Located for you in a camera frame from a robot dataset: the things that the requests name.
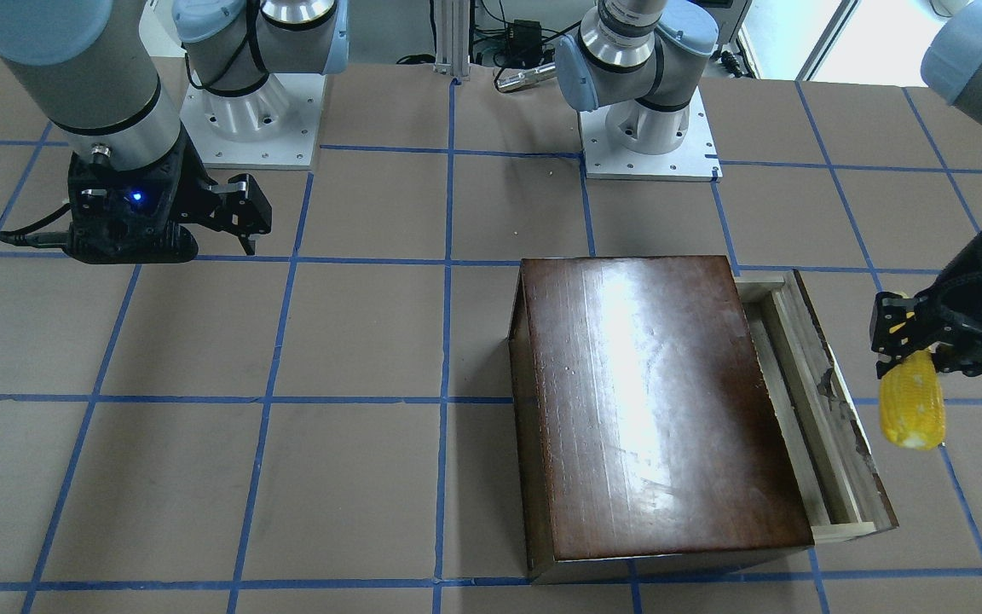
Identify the black cable hub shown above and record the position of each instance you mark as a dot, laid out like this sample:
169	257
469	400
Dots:
522	36

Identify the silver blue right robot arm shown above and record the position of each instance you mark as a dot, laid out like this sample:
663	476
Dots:
84	64

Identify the aluminium frame post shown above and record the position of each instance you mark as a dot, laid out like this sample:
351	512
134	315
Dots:
451	29

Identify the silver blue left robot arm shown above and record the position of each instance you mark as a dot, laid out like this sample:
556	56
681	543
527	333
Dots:
864	187

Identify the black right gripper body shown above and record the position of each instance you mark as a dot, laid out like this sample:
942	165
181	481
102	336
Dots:
190	189

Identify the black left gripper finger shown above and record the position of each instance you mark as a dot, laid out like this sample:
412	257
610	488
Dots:
943	350
895	330

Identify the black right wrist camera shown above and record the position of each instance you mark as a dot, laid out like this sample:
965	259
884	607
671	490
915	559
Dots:
126	217

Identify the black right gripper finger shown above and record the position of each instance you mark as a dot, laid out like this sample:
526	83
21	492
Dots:
239	183
248	241

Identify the wooden drawer with white handle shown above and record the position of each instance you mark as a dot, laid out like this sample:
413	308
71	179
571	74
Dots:
827	445

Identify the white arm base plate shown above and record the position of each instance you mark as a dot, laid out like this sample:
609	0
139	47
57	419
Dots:
275	128
628	141

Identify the dark brown wooden cabinet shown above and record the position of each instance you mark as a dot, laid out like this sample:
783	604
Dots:
647	437

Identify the yellow corn cob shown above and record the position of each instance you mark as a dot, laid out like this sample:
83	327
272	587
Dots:
911	404

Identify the silver metal cylinder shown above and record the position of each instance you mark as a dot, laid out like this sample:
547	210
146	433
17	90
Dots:
526	78

